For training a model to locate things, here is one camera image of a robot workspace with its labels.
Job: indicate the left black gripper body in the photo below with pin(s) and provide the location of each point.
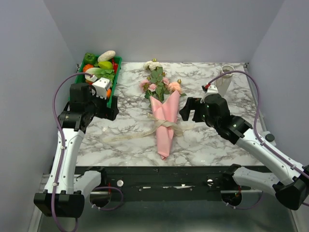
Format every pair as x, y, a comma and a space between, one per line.
101, 103

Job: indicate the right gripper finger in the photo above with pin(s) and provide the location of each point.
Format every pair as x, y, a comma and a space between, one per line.
185, 111
197, 117

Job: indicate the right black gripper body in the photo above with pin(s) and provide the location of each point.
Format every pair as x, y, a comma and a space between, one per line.
210, 120

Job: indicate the pink wrapping paper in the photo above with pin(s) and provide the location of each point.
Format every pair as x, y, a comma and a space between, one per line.
165, 117

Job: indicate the cream ribbon gold lettering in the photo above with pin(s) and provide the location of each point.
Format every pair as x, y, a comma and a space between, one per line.
178, 130

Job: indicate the peach rose stem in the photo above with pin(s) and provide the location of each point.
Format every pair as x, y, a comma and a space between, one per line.
176, 86

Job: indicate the pink rose stem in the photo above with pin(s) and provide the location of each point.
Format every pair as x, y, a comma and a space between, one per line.
162, 89
148, 88

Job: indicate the white rose stem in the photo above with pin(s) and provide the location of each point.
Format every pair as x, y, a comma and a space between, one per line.
156, 70

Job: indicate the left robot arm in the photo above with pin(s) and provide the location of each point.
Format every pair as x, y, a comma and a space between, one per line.
64, 193

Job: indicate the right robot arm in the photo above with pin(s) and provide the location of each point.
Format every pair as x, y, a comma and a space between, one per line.
288, 180

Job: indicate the white ceramic vase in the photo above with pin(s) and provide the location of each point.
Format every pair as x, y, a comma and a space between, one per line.
223, 83

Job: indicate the orange fruit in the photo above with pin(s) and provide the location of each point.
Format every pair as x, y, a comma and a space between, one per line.
109, 91

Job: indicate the napa cabbage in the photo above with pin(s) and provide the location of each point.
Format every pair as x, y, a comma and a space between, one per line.
102, 73

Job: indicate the yellow-green mango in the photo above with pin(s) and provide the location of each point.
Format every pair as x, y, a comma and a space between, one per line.
106, 65

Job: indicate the small orange pumpkin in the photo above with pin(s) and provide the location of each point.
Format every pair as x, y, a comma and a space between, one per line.
87, 67

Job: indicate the red chili pepper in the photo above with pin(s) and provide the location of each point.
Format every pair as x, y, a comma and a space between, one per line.
115, 66

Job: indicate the green bell pepper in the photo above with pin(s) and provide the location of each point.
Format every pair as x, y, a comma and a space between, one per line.
89, 59

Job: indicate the white potato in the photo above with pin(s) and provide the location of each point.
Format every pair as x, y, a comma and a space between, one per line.
106, 56

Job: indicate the white control box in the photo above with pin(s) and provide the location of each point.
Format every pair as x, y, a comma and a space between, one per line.
269, 137

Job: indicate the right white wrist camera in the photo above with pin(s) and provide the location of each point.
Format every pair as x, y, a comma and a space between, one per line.
210, 89

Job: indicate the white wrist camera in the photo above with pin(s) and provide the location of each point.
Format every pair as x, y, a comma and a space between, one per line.
102, 87
210, 89

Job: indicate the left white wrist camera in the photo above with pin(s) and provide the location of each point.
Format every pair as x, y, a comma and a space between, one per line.
102, 87

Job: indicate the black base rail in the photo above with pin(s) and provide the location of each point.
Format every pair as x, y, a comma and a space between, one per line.
166, 183

